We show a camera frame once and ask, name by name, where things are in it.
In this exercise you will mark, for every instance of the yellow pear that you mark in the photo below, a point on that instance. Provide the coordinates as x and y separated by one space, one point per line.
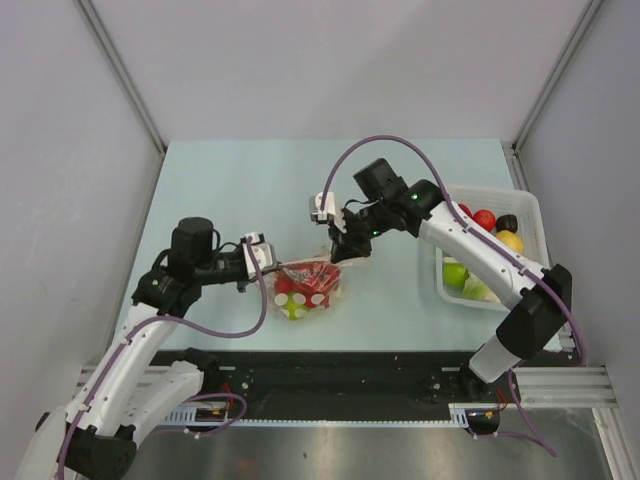
511 240

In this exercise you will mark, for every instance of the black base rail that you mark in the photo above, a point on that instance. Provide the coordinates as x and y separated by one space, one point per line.
376 387

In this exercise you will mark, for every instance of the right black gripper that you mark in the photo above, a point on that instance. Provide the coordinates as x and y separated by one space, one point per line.
348 244

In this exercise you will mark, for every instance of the green pear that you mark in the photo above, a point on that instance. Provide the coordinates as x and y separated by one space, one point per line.
294 306

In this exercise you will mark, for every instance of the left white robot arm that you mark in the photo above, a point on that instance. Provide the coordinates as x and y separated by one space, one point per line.
98 433

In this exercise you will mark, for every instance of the red strawberry bunch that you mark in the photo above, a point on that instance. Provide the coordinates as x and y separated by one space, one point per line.
317 280

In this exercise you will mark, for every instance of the red tomato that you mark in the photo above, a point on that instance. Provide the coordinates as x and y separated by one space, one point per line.
485 218

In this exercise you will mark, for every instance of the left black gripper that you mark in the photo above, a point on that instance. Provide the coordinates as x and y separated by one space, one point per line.
244 280

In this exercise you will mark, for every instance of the white plastic basket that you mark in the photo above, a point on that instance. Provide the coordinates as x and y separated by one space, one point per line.
500 201

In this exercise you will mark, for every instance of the white green cabbage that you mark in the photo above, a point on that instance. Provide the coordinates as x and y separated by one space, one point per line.
476 290

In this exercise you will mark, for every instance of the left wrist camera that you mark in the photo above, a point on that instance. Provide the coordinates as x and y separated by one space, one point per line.
257 254

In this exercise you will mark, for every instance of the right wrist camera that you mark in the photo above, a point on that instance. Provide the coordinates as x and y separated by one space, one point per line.
325 209

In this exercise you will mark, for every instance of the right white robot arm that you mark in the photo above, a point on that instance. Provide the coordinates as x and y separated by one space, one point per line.
535 296

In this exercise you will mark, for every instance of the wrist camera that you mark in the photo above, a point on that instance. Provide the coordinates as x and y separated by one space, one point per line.
257 254
325 209

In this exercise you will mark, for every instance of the clear zip top bag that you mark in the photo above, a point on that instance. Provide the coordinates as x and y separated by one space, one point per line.
337 298

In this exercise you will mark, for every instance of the dark brown fruit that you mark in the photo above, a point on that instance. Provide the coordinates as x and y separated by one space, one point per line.
507 222

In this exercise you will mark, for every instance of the red apple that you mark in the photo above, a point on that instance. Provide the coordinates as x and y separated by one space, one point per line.
466 210

